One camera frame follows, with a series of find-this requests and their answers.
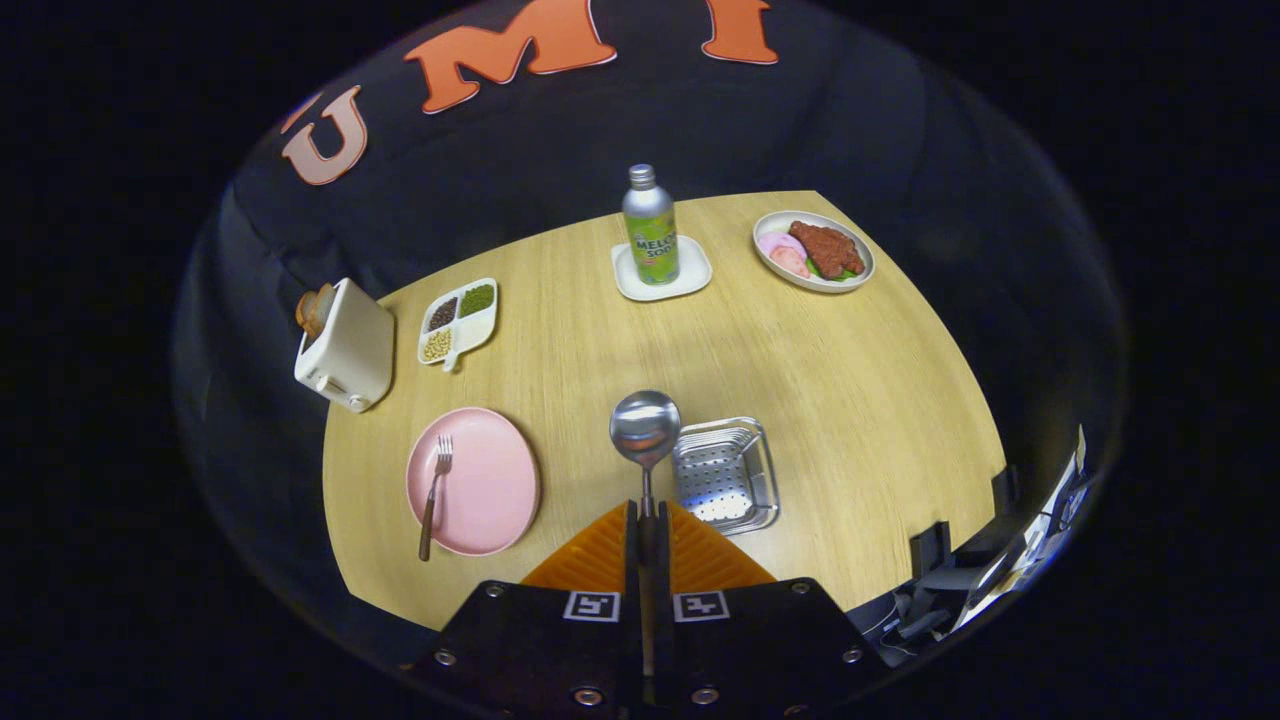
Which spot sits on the green soda bottle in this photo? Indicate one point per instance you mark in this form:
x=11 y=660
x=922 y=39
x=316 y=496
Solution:
x=650 y=235

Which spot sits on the metal spoon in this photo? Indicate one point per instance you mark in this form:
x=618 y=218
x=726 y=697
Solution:
x=645 y=425

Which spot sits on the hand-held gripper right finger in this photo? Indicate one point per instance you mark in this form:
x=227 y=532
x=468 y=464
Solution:
x=760 y=650

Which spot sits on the black table clamp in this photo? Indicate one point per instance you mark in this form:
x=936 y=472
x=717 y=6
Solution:
x=1005 y=490
x=930 y=548

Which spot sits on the pink round plate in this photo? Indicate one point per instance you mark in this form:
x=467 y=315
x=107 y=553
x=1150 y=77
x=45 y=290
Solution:
x=490 y=480

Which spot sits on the toasted bread slices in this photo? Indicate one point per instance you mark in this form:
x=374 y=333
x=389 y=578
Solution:
x=315 y=310

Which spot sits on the pink ham slices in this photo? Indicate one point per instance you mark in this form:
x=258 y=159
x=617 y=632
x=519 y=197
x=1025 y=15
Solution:
x=782 y=252

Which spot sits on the white paper sheets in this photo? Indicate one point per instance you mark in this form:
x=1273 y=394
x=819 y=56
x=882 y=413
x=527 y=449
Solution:
x=1050 y=500

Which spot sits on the white divided dish with beans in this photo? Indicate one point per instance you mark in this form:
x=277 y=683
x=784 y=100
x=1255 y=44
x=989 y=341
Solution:
x=460 y=325

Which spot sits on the white oval plate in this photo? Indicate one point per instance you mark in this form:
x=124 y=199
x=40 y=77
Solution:
x=765 y=258

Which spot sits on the white toaster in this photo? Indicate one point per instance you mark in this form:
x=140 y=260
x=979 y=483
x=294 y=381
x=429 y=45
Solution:
x=350 y=350

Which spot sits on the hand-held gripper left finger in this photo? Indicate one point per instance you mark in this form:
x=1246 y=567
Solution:
x=540 y=650

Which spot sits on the perforated metal basket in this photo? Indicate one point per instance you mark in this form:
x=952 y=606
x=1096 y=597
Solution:
x=725 y=480

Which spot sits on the green lettuce leaf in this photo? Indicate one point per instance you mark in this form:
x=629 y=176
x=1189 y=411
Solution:
x=845 y=273

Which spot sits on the white square coaster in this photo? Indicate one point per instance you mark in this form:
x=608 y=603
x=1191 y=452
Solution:
x=695 y=275

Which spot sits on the brown fried meat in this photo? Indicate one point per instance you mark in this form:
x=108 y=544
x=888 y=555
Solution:
x=828 y=248

